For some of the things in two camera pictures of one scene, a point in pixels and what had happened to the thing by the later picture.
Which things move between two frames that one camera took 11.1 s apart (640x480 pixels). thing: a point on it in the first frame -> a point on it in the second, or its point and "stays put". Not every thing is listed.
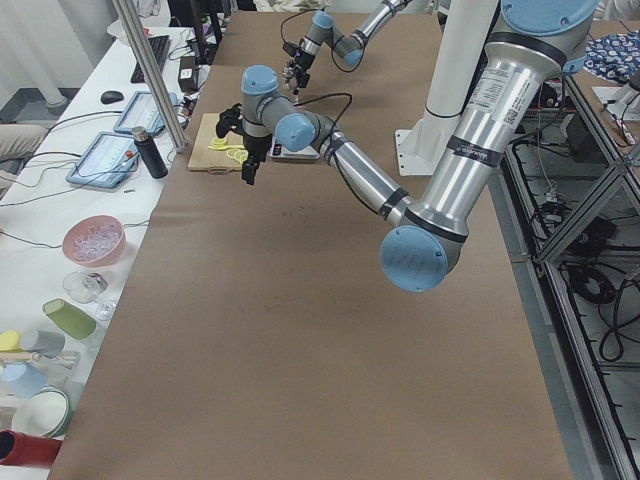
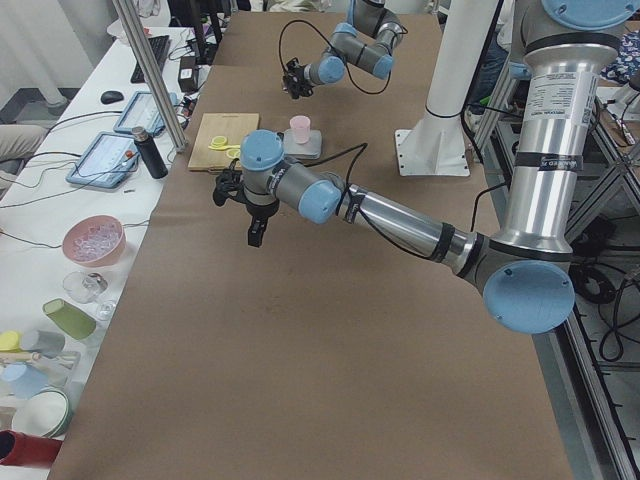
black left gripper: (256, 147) -> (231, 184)
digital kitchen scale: (308, 153) stays put
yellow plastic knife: (223, 148) stays put
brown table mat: (258, 336) stays put
